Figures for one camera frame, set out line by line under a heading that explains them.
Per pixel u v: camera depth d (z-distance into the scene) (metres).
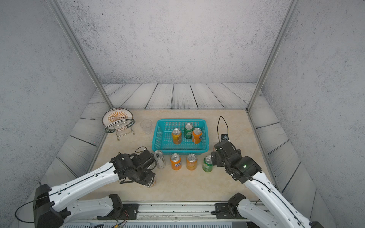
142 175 0.62
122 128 1.04
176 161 0.81
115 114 0.97
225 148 0.52
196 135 0.93
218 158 0.65
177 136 0.93
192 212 0.74
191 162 0.81
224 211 0.74
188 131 0.96
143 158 0.58
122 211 0.68
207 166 0.81
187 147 0.99
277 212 0.40
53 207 0.40
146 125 1.08
